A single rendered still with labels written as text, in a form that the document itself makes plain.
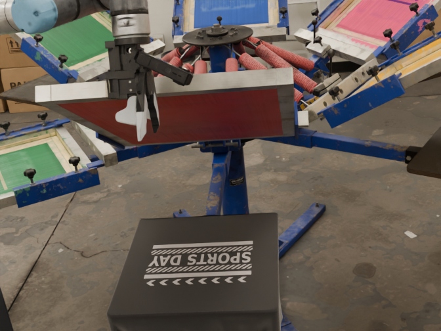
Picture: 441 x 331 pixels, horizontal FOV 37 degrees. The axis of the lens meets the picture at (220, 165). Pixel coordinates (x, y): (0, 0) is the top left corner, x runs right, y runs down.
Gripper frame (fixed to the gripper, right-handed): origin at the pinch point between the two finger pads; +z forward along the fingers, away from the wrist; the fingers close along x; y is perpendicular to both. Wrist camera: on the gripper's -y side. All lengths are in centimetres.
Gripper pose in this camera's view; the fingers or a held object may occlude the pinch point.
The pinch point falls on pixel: (151, 137)
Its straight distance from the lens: 132.4
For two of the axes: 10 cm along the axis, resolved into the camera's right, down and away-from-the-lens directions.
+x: -1.0, 1.6, -9.8
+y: -9.9, 0.6, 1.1
